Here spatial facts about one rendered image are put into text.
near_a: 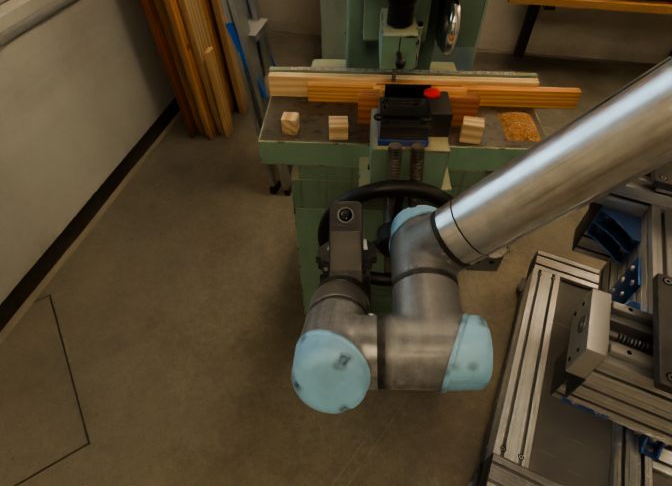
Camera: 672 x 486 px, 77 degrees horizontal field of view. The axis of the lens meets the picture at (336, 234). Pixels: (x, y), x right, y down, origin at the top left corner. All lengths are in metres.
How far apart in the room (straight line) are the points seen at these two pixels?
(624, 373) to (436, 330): 0.50
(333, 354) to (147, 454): 1.22
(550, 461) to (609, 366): 0.55
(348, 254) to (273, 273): 1.24
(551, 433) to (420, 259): 0.98
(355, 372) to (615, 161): 0.29
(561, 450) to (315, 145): 1.01
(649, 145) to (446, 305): 0.22
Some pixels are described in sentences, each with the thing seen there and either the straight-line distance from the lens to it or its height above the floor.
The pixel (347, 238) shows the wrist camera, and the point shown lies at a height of 1.00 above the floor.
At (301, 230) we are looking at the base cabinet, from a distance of 1.07.
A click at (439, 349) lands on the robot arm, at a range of 0.42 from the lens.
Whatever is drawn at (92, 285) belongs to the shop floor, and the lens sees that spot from 1.99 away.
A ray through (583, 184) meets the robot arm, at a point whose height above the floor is 1.17.
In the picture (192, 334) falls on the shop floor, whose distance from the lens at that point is 1.70.
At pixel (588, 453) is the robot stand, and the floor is 0.21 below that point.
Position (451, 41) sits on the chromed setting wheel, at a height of 1.01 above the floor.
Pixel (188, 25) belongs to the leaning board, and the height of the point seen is 0.60.
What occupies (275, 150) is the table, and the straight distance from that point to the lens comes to 0.91.
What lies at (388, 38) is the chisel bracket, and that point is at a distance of 0.90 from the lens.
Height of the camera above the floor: 1.42
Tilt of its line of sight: 48 degrees down
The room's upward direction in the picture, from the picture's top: straight up
